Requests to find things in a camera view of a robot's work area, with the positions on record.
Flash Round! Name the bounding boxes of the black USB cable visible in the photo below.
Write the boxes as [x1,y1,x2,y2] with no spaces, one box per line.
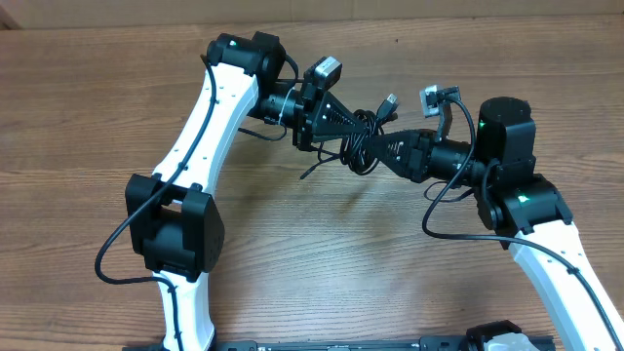
[338,93,400,176]

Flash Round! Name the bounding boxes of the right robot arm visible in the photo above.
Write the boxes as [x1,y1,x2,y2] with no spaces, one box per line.
[367,97,623,350]

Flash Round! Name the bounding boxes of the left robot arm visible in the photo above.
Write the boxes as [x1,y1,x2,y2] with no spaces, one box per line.
[125,32,369,350]

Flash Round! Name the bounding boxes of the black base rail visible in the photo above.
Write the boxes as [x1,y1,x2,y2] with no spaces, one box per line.
[121,319,557,351]

